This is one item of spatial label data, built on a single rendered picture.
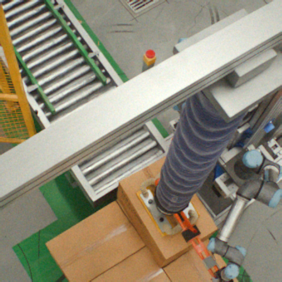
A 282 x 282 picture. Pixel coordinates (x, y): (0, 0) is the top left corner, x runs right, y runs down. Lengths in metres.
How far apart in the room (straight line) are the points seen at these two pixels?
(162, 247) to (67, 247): 0.75
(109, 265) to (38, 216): 0.92
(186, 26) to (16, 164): 4.02
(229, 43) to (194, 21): 3.74
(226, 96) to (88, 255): 2.38
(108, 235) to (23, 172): 2.54
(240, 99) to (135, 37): 3.49
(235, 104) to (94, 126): 0.49
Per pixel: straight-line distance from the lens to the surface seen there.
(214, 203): 4.38
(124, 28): 5.19
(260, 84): 1.75
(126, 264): 3.86
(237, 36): 1.61
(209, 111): 1.91
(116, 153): 4.05
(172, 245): 3.50
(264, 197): 3.04
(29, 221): 4.51
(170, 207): 3.21
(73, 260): 3.87
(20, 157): 1.41
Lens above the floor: 4.37
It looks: 69 degrees down
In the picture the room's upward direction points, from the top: 11 degrees clockwise
